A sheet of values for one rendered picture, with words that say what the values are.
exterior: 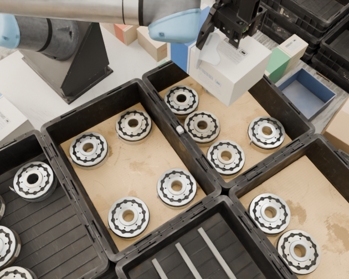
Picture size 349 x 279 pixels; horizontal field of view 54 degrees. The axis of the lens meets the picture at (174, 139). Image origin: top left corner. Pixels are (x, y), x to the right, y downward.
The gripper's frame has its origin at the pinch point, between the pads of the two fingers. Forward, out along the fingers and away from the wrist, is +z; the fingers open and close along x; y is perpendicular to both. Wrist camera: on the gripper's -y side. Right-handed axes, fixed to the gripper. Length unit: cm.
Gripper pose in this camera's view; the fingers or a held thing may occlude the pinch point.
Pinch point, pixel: (216, 48)
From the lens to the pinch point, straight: 79.0
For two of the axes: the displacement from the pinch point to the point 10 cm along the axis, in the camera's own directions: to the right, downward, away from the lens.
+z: -0.1, 4.5, 8.9
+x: 7.3, -6.1, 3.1
